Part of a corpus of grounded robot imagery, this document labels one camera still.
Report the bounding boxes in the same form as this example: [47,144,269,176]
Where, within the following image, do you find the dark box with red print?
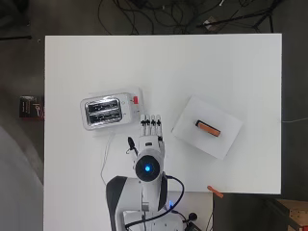
[18,94,45,120]

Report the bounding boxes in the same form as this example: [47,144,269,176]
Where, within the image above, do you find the thin white cable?
[281,116,308,124]

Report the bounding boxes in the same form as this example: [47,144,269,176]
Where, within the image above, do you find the wooden crate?
[274,198,308,231]

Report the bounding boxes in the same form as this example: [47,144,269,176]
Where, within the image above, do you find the black block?
[194,119,221,133]

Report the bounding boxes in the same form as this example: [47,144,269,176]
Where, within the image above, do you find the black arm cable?
[124,174,186,231]

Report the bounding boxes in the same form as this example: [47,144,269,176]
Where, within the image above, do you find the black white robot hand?
[126,114,167,162]

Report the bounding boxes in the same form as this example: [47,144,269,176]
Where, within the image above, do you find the large white flat box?
[170,94,244,161]

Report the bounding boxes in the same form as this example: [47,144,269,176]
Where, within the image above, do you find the white toaster cable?
[100,132,116,187]

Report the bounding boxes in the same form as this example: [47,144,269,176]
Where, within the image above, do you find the black rod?
[0,35,34,41]

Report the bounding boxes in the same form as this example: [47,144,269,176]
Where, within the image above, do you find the orange clamp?
[206,185,225,199]

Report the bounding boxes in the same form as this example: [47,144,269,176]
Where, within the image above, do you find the black floor cables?
[97,0,200,36]

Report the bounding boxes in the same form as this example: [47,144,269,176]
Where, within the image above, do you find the steel white toaster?
[79,91,140,131]

